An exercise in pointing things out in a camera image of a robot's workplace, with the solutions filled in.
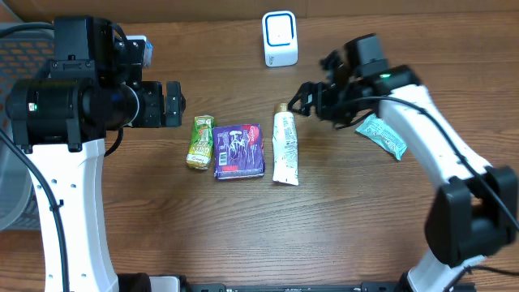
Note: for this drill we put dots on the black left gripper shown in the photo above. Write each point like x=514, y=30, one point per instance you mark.
x=152, y=104

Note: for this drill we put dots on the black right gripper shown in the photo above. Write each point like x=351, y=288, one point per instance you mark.
x=318, y=100

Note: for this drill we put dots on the teal wipes packet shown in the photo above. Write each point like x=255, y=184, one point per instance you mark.
x=379, y=132

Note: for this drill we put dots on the purple snack packet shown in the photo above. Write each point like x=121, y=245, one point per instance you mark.
x=238, y=151

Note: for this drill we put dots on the white tube gold cap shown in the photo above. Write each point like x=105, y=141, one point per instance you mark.
x=285, y=146

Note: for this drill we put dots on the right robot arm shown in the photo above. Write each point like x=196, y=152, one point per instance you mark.
x=474, y=211

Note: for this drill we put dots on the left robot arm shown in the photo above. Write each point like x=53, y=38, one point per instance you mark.
x=59, y=124

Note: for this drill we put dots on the white barcode scanner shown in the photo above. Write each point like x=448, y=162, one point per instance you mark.
x=280, y=39

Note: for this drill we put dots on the grey plastic mesh basket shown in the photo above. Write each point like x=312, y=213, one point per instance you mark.
x=24, y=55

